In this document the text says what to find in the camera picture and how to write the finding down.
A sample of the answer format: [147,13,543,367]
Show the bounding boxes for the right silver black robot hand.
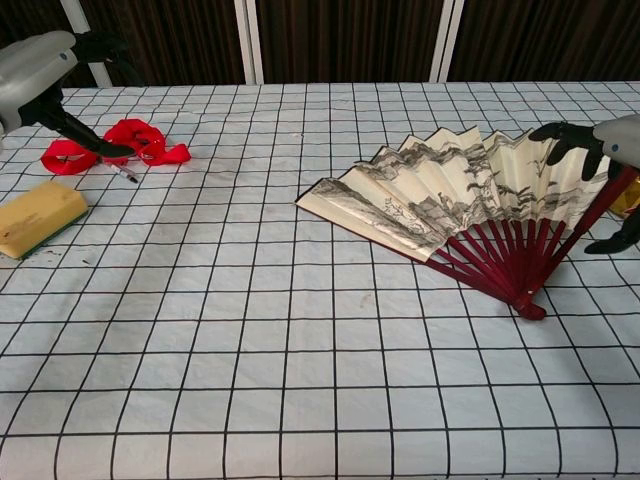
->
[529,113,640,256]

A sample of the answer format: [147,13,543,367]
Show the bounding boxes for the slanted white post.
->
[59,0,113,88]

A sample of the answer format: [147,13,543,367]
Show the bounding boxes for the yellow sponge green backing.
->
[0,180,90,261]

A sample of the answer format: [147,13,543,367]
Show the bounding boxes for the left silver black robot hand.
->
[0,29,137,159]

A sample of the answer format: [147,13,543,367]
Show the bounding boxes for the white double post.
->
[233,0,265,85]

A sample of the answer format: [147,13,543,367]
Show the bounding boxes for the paper folding fan red ribs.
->
[294,126,640,322]

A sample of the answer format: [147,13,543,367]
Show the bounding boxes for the black marker pen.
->
[101,157,139,185]

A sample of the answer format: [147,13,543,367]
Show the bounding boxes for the checked light blue tablecloth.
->
[0,79,640,480]

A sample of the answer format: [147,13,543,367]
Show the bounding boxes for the gold snack packet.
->
[609,172,640,217]

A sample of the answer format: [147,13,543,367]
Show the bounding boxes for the red lanyard ribbon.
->
[39,117,193,177]

